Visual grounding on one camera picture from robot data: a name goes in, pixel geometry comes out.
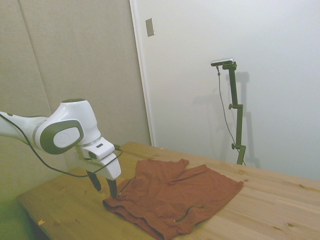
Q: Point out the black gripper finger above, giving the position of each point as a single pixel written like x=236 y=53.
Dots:
x=95 y=182
x=113 y=188

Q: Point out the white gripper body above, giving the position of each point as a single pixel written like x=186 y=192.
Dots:
x=112 y=167

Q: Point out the rust red shorts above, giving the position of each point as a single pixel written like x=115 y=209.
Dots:
x=162 y=195

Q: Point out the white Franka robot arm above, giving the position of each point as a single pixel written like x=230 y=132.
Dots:
x=72 y=115

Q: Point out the small orange tape piece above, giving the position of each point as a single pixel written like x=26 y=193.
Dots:
x=41 y=222

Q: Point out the white door frame trim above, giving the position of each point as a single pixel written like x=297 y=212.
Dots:
x=143 y=75

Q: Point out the dark green camera stand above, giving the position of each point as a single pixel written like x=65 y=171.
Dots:
x=236 y=107

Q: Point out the metal wall switch plate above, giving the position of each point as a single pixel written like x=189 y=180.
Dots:
x=150 y=27

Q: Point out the grey camera on stand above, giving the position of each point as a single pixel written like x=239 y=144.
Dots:
x=222 y=61

